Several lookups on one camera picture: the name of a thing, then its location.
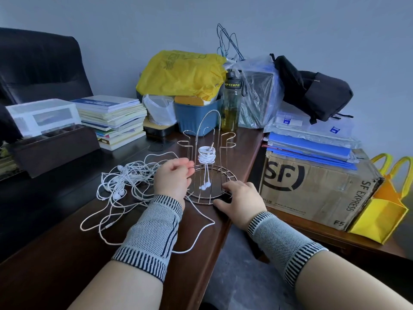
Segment blue plastic bin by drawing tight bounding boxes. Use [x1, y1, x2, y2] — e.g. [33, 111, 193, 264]
[174, 97, 223, 137]

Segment grey striped knitted wrist brace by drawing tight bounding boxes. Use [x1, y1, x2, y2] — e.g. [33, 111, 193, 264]
[111, 194, 184, 283]
[247, 211, 329, 288]

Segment stack of books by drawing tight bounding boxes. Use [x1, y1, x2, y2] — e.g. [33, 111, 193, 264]
[70, 95, 148, 151]

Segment person's left forearm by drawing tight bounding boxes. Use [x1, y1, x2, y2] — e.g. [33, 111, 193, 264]
[68, 194, 184, 310]

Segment clear plastic bag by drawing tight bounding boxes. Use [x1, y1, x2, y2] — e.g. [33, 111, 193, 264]
[224, 55, 285, 130]

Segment black box with wooden lid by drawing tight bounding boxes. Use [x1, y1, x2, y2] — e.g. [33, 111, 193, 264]
[143, 118, 179, 138]

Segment dark water bottle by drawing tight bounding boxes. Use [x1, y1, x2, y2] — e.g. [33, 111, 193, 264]
[221, 70, 243, 133]

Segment yellow felt tote bag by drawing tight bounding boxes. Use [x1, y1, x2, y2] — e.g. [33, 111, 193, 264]
[347, 153, 413, 245]

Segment person's left hand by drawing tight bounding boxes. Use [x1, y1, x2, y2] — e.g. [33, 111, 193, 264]
[153, 157, 196, 209]

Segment stack of blue folders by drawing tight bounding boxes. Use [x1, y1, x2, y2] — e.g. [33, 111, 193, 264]
[262, 132, 359, 171]

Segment coiled white earphones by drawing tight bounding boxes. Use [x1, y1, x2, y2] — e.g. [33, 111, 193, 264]
[197, 143, 217, 191]

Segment white plastic drawer box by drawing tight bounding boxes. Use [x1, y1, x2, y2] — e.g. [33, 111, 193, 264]
[6, 99, 82, 138]

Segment white plastic bag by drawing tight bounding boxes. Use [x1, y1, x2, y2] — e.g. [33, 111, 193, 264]
[142, 94, 177, 127]

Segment metal wire rack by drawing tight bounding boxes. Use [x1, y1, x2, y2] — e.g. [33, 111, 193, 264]
[177, 110, 238, 206]

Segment black backpack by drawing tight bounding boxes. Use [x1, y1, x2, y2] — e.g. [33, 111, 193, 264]
[270, 54, 354, 125]

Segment person's right forearm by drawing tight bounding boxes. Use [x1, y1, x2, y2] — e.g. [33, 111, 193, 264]
[247, 211, 413, 310]

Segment tangled white earphones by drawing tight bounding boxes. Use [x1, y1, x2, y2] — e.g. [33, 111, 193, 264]
[80, 152, 216, 254]

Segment black cube box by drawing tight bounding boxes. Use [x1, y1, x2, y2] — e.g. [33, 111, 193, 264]
[245, 71, 275, 127]

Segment clear document pouches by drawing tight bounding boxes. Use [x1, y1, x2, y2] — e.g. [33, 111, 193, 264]
[264, 101, 362, 150]

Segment bundle of wire hangers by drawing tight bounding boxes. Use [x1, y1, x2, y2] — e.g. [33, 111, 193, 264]
[216, 23, 245, 62]

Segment black leather chair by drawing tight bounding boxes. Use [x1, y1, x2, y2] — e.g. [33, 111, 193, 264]
[0, 27, 94, 146]

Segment dark brown organizer tray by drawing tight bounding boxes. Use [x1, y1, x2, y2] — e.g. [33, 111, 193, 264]
[6, 124, 101, 179]

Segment yellow plastic bag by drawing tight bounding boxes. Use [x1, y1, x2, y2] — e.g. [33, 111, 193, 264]
[136, 50, 228, 101]

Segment person's right hand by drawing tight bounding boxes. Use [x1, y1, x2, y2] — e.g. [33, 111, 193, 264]
[213, 180, 268, 231]

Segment brown cardboard box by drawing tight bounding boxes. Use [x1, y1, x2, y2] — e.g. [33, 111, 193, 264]
[259, 148, 385, 231]

